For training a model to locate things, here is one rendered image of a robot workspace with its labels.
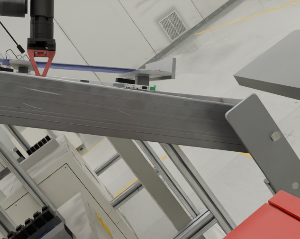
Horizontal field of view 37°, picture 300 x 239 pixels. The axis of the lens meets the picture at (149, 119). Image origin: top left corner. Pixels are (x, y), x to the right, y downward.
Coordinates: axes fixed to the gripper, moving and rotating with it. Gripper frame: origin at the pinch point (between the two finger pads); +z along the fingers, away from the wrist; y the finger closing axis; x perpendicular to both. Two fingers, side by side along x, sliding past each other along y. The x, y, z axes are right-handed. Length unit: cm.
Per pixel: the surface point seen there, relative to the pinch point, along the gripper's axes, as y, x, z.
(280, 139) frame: 65, 30, 7
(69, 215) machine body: 3.9, 7.6, 33.9
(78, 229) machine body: 18.0, 8.7, 33.0
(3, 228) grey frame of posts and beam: -10.0, -9.3, 41.3
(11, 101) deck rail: 60, -3, 3
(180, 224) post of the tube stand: -29, 47, 48
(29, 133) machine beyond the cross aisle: -440, -17, 65
